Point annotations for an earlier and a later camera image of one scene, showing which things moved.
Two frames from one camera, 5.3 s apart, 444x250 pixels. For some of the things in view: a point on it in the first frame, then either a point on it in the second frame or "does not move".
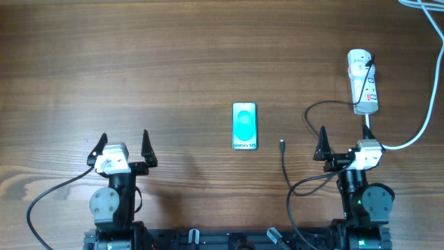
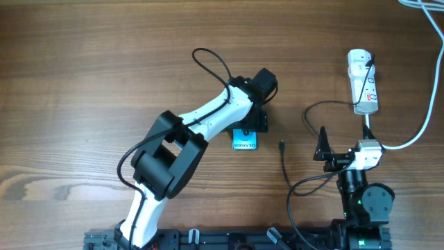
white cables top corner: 425,5 does not move
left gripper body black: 139,168 -> 257,121
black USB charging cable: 318,137 does not move
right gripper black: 322,153 does not move
